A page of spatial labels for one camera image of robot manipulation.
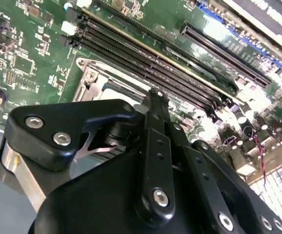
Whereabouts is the metal socket cover frame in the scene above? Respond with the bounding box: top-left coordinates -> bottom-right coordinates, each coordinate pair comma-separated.
81,65 -> 153,102

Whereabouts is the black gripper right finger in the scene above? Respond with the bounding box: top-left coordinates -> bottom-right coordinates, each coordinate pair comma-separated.
158,91 -> 282,234

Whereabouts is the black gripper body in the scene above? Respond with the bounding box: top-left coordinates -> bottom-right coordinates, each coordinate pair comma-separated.
27,121 -> 217,234

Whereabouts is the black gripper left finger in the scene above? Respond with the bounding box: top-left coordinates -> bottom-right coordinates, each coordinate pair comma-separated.
0,88 -> 176,220

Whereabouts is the silver CPU plate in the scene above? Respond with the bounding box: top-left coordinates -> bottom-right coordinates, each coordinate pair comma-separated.
101,79 -> 148,101

